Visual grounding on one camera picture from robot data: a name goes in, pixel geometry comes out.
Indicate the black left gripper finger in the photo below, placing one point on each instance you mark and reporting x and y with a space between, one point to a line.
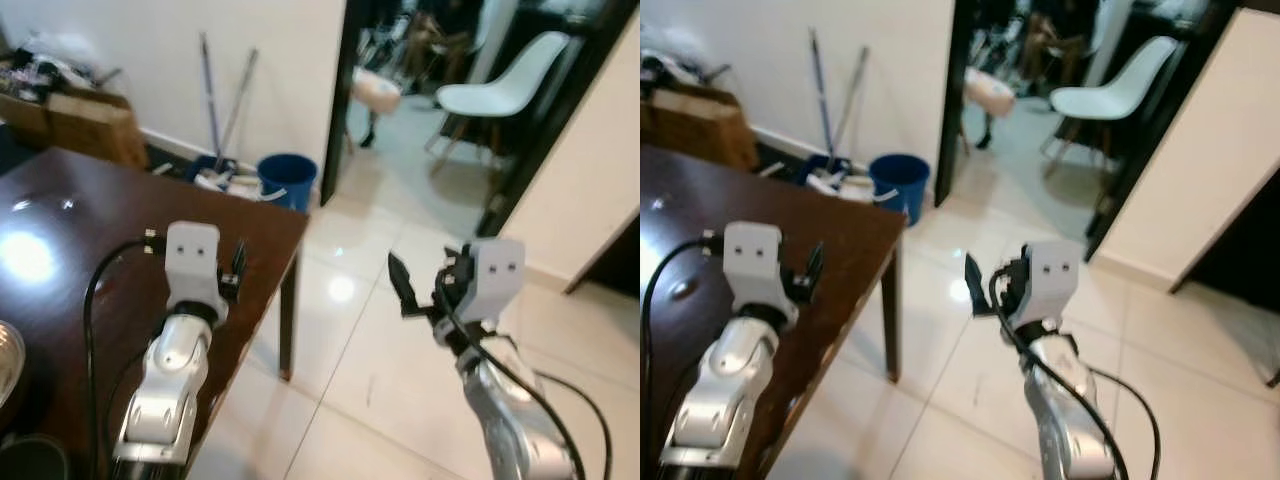
816 262
240 260

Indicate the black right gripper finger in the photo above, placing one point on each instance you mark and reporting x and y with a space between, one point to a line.
978 290
406 290

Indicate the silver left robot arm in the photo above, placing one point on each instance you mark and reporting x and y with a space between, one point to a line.
725 385
170 385

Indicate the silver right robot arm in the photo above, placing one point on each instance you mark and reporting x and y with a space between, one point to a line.
515 420
1065 420

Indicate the dark wooden table leg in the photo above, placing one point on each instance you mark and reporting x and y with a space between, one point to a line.
890 330
288 330

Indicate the white mop head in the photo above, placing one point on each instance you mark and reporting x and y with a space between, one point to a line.
225 180
835 182

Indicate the blue plastic bucket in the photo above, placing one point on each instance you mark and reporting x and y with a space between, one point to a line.
900 185
288 182

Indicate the brown cardboard box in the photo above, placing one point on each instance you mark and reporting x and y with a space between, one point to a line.
700 130
95 130

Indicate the beige round stool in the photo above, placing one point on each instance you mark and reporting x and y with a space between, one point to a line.
376 92
988 92

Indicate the white plastic shell chair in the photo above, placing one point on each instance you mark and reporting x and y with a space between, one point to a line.
500 92
1110 98

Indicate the pile of dark clutter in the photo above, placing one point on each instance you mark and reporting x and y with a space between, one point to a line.
45 70
675 72

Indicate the shiny steel bowl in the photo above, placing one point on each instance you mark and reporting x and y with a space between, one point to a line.
8 365

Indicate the black round bowl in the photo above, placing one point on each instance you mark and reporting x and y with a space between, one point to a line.
30 462

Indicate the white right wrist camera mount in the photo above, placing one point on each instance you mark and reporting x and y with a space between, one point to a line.
497 275
1052 278

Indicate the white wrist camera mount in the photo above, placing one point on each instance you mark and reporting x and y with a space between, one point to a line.
193 262
497 275
757 265
1052 278

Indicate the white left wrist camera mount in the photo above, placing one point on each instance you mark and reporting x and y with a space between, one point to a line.
757 265
193 262

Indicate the black door frame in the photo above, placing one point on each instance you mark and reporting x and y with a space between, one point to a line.
338 110
952 110

